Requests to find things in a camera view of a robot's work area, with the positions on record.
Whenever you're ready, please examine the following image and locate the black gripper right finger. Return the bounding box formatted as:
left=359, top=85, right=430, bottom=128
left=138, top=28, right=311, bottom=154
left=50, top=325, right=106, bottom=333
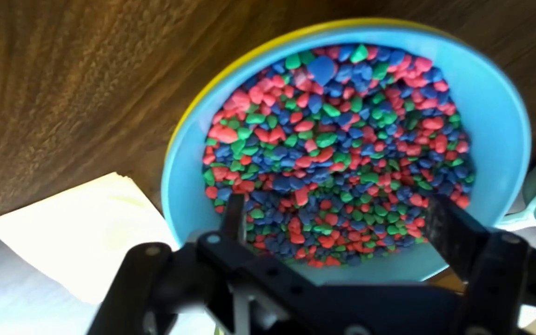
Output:
left=432, top=193, right=536, bottom=335

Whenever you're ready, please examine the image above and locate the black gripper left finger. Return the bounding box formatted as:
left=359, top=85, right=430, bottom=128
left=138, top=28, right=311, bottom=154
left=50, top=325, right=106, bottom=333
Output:
left=87, top=193, right=344, bottom=335

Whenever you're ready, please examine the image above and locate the colourful gravel pebbles pile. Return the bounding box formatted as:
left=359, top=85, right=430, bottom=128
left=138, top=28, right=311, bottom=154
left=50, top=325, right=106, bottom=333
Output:
left=199, top=41, right=478, bottom=270

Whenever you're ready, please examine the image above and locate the blue bowl yellow outside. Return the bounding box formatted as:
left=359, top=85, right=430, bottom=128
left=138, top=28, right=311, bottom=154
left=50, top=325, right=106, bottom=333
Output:
left=158, top=16, right=534, bottom=286

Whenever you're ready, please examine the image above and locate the white paper napkin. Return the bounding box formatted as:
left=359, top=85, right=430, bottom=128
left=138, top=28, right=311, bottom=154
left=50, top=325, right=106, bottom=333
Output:
left=0, top=171, right=182, bottom=307

